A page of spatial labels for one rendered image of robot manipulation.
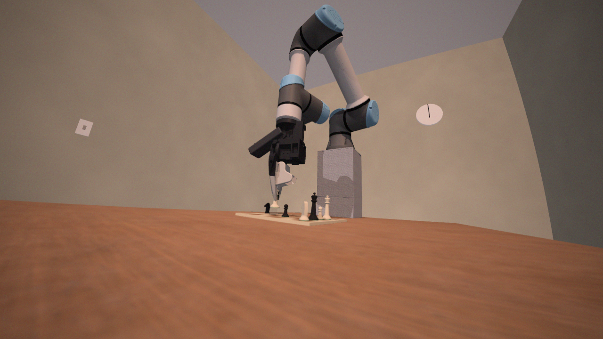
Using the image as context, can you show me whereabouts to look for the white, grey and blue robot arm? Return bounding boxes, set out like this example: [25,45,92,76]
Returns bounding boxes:
[248,5,379,158]

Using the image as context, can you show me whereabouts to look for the chessboard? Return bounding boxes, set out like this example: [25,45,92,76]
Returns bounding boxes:
[236,213,347,226]

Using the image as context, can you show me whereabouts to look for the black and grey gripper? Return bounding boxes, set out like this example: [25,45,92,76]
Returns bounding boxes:
[269,118,306,200]

